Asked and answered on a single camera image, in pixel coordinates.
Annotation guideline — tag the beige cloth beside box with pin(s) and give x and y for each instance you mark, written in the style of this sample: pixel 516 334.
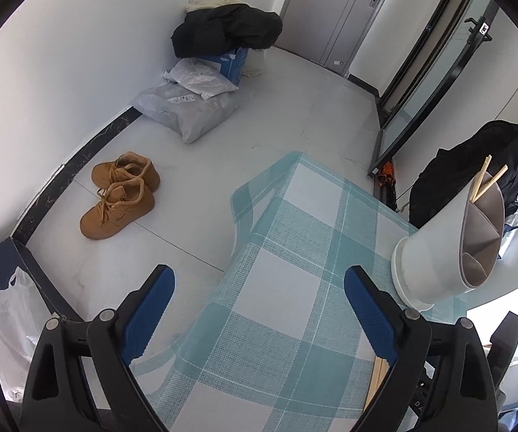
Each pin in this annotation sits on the beige cloth beside box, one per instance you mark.
pixel 253 73

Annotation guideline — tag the wooden chopstick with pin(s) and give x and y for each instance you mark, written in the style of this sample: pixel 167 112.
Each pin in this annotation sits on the wooden chopstick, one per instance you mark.
pixel 493 182
pixel 480 175

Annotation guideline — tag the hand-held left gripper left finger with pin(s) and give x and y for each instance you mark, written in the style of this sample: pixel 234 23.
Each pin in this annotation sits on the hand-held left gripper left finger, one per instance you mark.
pixel 149 319

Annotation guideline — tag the silver folded umbrella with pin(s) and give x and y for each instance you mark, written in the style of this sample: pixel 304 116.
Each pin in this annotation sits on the silver folded umbrella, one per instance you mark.
pixel 517 216

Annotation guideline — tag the grey entrance door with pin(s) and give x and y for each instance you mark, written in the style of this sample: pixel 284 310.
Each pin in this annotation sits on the grey entrance door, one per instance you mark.
pixel 326 13

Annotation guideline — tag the black framed glass door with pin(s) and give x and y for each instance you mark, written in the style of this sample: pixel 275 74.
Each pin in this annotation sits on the black framed glass door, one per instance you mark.
pixel 425 81

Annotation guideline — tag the large grey plastic package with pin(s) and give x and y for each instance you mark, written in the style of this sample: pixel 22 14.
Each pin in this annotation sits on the large grey plastic package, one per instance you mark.
pixel 187 114

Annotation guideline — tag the white plastic bag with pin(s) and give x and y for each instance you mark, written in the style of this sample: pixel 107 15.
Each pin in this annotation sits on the white plastic bag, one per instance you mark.
pixel 11 324

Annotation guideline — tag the orange and black tool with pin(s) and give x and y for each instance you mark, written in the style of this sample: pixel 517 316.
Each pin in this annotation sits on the orange and black tool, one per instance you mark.
pixel 385 175

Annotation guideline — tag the small white plastic package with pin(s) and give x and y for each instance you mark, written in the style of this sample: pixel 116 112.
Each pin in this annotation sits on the small white plastic package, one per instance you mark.
pixel 200 78

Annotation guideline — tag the bundle of wooden chopsticks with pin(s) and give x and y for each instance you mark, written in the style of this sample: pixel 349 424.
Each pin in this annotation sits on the bundle of wooden chopsticks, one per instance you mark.
pixel 378 375

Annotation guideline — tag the white utensil holder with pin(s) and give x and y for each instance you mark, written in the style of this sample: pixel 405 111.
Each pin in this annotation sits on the white utensil holder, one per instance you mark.
pixel 439 252

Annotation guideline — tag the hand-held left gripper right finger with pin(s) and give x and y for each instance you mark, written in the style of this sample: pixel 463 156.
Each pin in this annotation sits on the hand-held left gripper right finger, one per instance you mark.
pixel 371 319

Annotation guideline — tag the black jacket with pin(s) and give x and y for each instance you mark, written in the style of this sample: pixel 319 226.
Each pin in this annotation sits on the black jacket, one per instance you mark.
pixel 227 29

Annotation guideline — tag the teal checked tablecloth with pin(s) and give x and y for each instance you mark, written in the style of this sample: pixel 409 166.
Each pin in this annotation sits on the teal checked tablecloth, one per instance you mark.
pixel 295 279

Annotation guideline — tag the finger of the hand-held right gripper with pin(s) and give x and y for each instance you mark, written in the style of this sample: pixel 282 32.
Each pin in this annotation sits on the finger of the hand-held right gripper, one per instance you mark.
pixel 426 391

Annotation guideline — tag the blue cardboard box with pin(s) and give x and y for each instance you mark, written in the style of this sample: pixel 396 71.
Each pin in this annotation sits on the blue cardboard box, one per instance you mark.
pixel 234 65

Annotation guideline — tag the cream cloth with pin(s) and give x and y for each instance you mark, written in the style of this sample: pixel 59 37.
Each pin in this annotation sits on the cream cloth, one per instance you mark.
pixel 209 4

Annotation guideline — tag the black backpack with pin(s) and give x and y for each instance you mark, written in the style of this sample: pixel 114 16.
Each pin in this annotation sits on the black backpack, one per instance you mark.
pixel 448 180

